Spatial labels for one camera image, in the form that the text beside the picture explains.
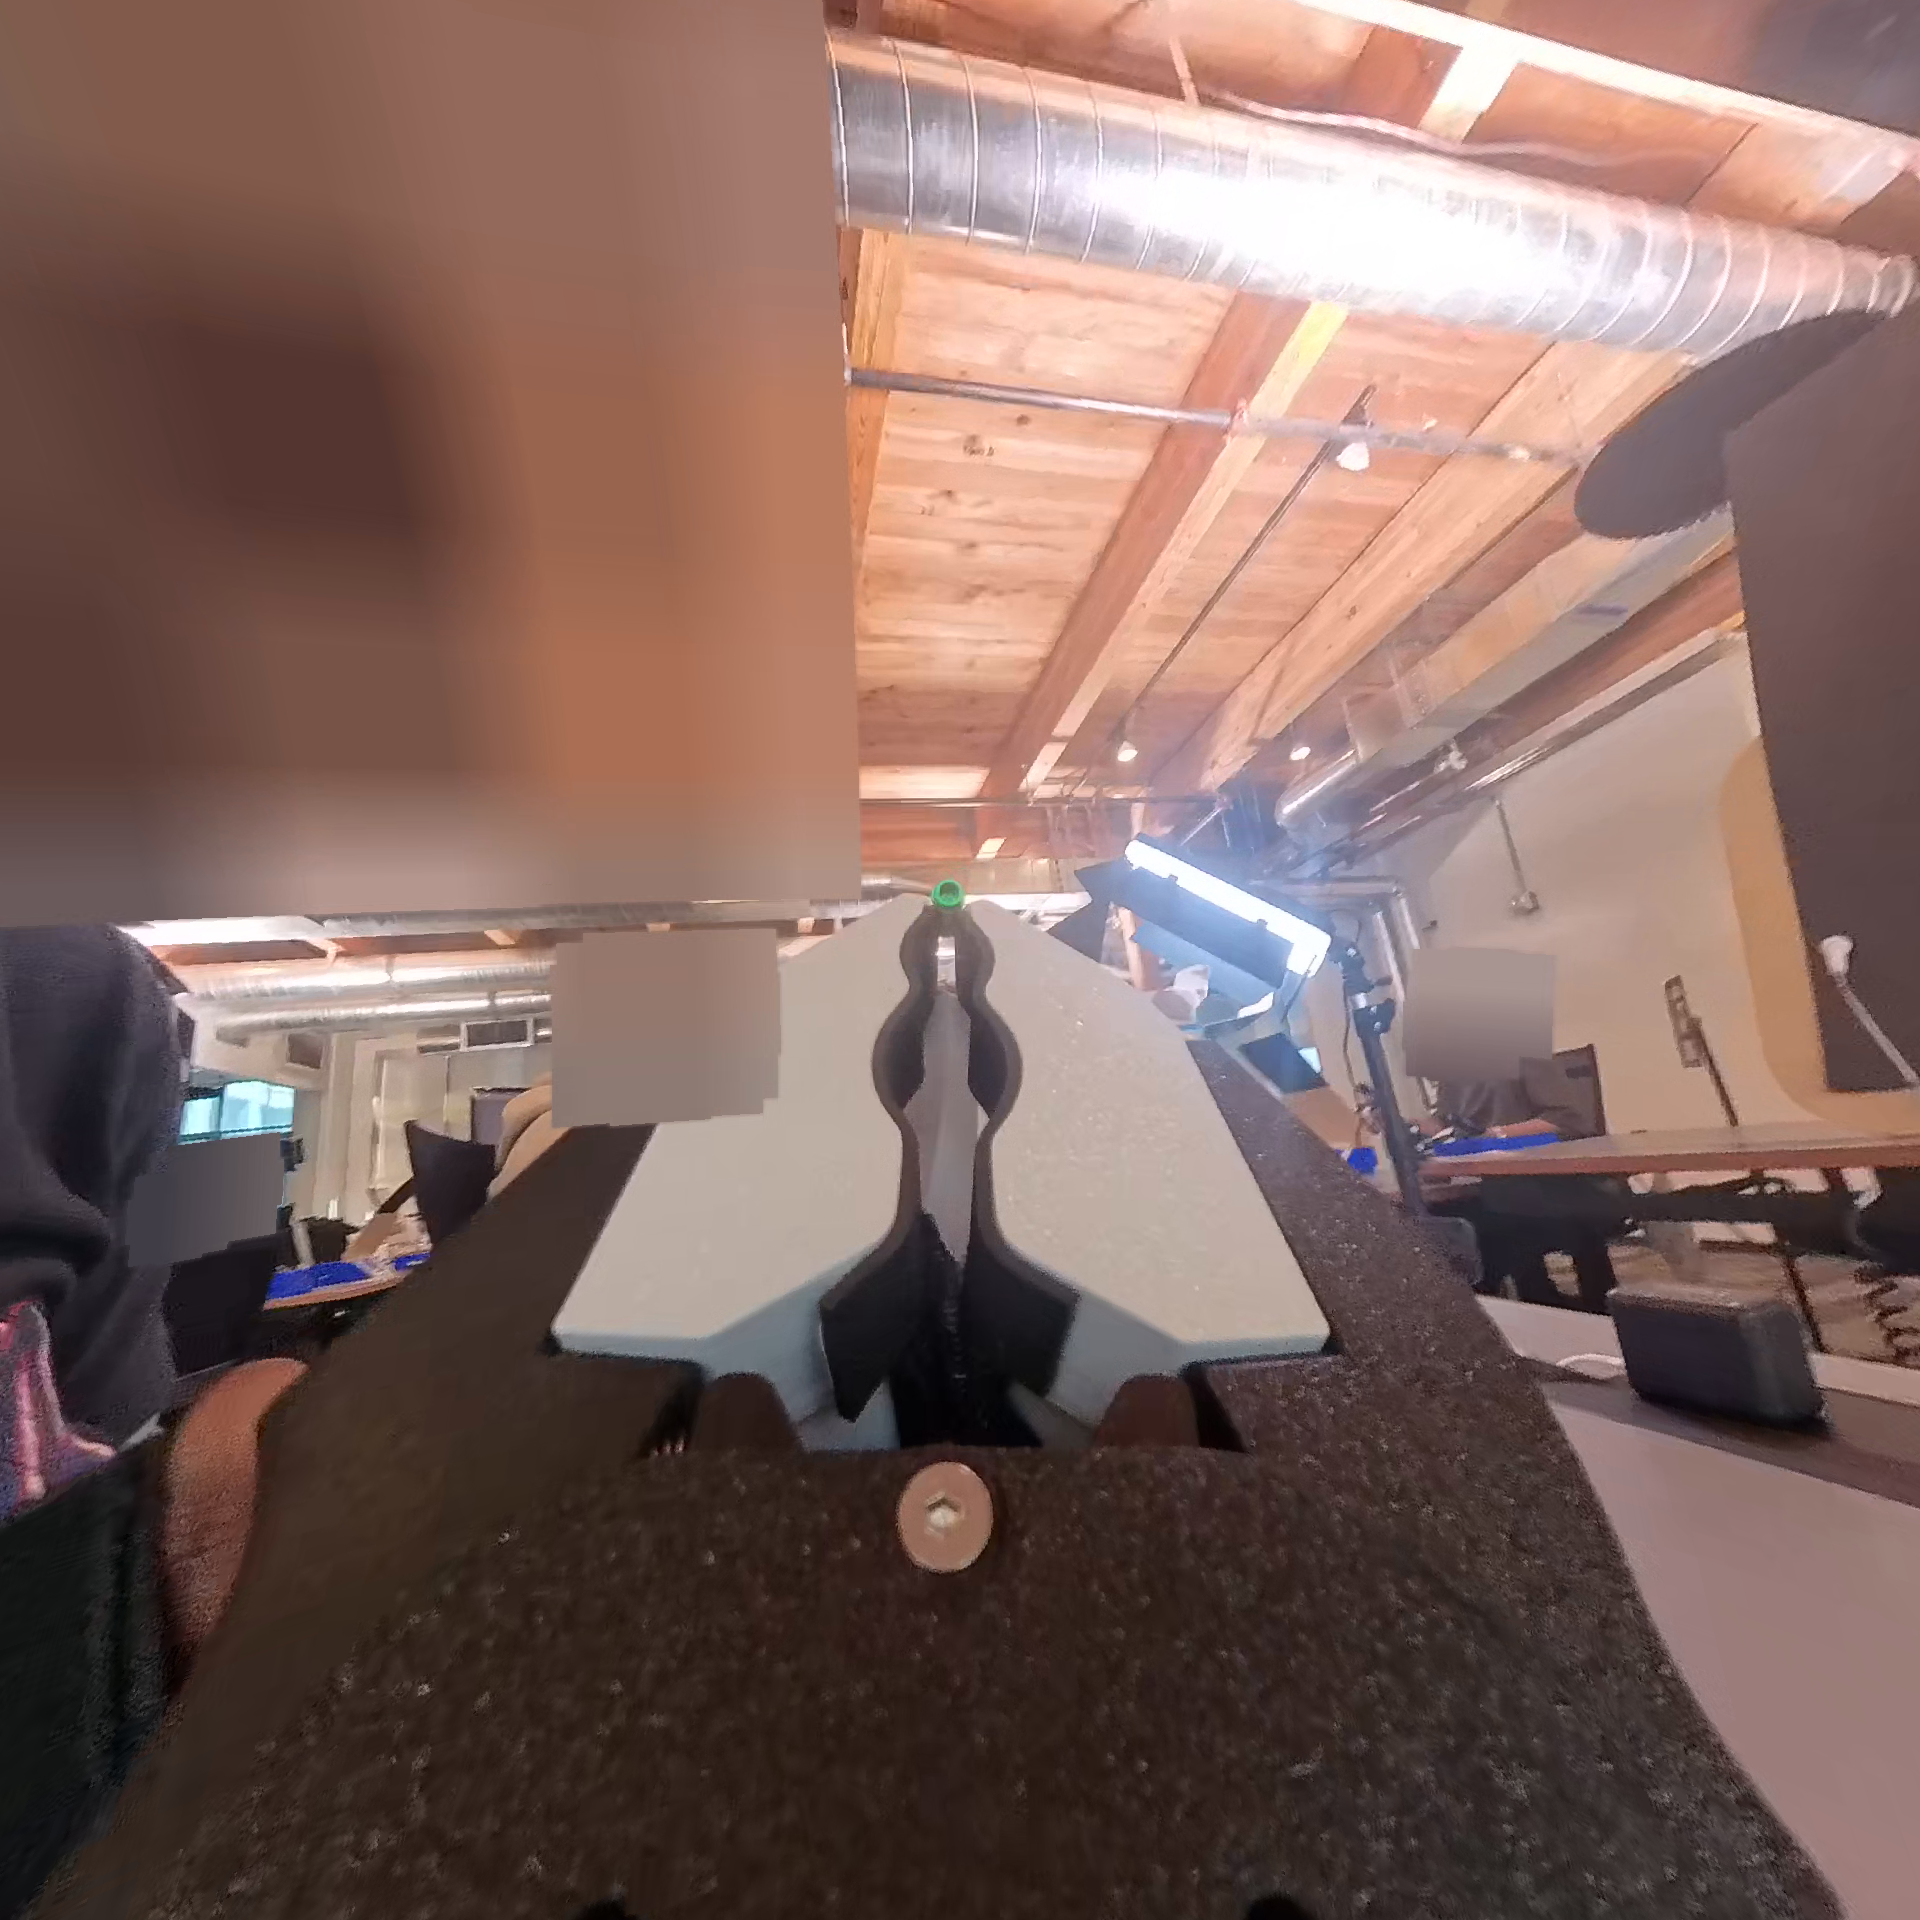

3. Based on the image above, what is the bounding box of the grey desk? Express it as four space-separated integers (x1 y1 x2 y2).
1486 1290 1920 1920

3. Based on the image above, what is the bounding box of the black office chair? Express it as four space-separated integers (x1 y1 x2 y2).
406 1119 497 1248

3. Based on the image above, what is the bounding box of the bright studio light panel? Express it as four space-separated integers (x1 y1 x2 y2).
1117 841 1338 976

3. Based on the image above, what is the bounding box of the black light stand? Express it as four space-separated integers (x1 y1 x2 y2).
1329 917 1443 1201

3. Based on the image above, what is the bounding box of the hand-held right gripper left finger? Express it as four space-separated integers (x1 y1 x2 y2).
563 901 956 1412

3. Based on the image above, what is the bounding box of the black board on white stand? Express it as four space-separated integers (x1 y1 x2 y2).
1575 301 1920 1097

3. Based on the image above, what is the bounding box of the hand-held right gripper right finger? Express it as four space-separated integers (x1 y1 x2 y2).
966 901 1330 1412

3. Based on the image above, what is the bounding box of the wooden table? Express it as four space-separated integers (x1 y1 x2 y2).
1411 1126 1920 1185

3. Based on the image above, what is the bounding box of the person's dark clothing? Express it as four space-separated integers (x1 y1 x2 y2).
0 925 187 1863

